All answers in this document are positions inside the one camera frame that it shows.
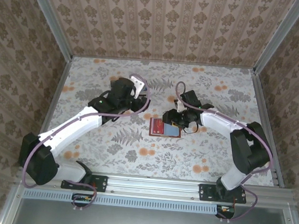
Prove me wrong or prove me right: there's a brown leather card holder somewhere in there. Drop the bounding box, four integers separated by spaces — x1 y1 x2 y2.
149 116 184 139

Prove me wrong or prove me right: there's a red credit card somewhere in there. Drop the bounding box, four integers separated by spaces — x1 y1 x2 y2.
151 118 165 136

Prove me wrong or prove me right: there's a floral patterned table cover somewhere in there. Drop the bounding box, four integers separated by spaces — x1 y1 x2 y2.
32 51 291 190

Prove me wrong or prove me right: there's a black control board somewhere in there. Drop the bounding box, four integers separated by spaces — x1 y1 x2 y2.
215 204 236 220
70 192 93 209

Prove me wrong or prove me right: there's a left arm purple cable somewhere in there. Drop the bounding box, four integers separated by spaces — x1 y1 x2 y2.
20 65 153 215

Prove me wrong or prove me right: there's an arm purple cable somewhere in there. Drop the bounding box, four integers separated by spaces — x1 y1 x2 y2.
164 81 280 224
20 65 153 215

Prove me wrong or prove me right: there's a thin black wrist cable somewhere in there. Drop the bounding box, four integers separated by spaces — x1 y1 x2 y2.
183 119 200 135

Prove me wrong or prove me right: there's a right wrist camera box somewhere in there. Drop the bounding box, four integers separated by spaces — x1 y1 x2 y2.
174 98 187 113

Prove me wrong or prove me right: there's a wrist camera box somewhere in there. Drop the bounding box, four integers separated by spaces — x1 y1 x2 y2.
128 74 147 100
174 98 187 113

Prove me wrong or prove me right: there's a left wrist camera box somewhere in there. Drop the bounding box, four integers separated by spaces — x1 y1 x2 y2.
128 74 147 100

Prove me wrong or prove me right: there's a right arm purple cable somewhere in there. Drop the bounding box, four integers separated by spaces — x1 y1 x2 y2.
164 81 280 224

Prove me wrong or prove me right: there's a thin aluminium table rail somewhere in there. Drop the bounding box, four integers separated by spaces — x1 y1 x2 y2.
71 50 254 72

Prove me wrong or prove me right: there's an aluminium table side rail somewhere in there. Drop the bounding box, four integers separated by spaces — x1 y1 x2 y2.
240 69 295 188
27 53 73 169

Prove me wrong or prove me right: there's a wide aluminium mounting rail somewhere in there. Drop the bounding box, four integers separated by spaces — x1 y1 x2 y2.
15 165 299 209

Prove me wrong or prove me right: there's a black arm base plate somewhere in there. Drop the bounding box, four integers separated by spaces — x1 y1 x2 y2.
198 183 248 205
61 171 108 193

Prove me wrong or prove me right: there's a grey slotted cable duct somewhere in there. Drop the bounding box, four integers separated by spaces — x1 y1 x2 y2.
22 187 220 216

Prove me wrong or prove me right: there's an aluminium frame post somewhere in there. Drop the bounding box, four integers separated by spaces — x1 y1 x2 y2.
17 0 78 61
253 0 299 78

